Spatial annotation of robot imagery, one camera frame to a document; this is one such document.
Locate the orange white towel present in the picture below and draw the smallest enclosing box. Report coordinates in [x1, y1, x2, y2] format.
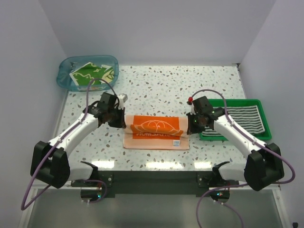
[123, 115, 190, 150]

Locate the green white striped towel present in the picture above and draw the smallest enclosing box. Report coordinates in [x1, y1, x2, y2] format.
[201, 105, 266, 137]

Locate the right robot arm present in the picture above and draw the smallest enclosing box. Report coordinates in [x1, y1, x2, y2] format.
[187, 96, 285, 191]

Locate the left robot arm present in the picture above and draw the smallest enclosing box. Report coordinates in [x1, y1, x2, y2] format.
[30, 92, 128, 189]

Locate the green cream patterned towel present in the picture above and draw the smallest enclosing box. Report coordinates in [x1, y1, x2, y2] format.
[69, 62, 114, 86]

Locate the teal plastic laundry basket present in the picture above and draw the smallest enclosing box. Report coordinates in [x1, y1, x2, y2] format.
[56, 55, 119, 92]

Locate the green plastic tray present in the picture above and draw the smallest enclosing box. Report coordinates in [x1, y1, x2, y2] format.
[199, 99, 272, 141]

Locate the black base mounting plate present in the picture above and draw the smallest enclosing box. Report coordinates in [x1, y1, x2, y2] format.
[71, 171, 239, 198]

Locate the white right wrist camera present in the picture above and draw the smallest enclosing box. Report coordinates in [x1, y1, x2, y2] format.
[187, 96, 196, 115]

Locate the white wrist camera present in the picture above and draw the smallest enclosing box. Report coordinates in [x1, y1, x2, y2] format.
[187, 96, 196, 115]
[117, 94, 128, 110]

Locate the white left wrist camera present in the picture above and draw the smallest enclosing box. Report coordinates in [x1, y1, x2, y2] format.
[117, 94, 128, 110]

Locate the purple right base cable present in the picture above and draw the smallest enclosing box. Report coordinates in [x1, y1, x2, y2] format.
[197, 181, 245, 228]

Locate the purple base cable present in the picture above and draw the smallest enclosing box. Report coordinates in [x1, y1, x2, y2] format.
[80, 180, 109, 204]
[197, 181, 245, 228]

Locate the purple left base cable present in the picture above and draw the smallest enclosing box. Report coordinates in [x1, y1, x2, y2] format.
[80, 180, 109, 204]

